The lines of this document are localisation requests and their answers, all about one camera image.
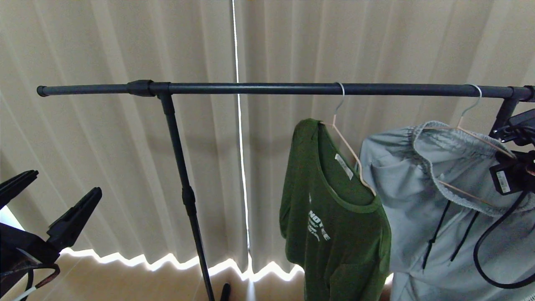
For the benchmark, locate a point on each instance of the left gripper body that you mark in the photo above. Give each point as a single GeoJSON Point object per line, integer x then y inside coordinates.
{"type": "Point", "coordinates": [21, 251]}

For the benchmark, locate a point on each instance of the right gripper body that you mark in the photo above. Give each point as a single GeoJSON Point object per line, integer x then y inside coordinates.
{"type": "Point", "coordinates": [512, 175]}

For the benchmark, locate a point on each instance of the black clothes rack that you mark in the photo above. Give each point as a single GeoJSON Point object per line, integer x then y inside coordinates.
{"type": "Point", "coordinates": [271, 88]}

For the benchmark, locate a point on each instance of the pink clothes hanger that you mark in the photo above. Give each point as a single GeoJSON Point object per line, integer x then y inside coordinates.
{"type": "Point", "coordinates": [349, 146]}
{"type": "Point", "coordinates": [468, 113]}

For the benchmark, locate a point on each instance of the pale grey garment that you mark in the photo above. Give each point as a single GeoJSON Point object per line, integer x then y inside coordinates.
{"type": "Point", "coordinates": [418, 188]}

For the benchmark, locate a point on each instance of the green sleeveless shirt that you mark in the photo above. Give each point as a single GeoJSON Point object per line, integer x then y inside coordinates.
{"type": "Point", "coordinates": [334, 234]}

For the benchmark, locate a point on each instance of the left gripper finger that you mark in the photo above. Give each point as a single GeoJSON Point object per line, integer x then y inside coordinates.
{"type": "Point", "coordinates": [14, 186]}
{"type": "Point", "coordinates": [75, 219]}

